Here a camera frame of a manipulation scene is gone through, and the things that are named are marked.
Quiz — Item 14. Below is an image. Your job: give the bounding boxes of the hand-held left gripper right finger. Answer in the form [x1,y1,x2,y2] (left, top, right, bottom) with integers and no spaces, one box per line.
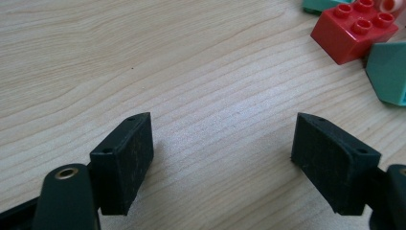
[290,111,383,217]

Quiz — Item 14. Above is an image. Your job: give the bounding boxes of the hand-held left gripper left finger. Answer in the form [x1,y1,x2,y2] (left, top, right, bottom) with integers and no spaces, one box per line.
[89,111,155,217]

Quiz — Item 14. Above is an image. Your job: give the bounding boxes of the teal sloped building block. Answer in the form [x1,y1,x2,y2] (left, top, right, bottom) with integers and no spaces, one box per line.
[302,0,355,15]
[365,41,406,107]

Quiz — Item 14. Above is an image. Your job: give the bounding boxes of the red square building brick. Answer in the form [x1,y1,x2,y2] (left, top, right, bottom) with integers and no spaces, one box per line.
[309,0,399,66]

